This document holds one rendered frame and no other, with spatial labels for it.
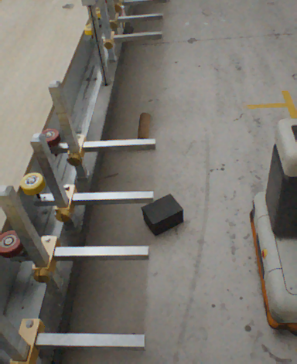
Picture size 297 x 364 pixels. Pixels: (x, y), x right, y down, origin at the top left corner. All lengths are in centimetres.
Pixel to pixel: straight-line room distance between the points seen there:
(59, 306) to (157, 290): 85
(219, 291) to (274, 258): 37
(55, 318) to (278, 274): 97
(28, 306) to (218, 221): 125
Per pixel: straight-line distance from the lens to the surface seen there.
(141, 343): 105
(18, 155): 150
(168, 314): 197
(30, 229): 106
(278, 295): 174
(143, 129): 279
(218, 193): 240
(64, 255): 119
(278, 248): 185
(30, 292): 144
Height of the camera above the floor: 179
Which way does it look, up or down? 43 degrees down
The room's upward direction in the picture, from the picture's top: 8 degrees counter-clockwise
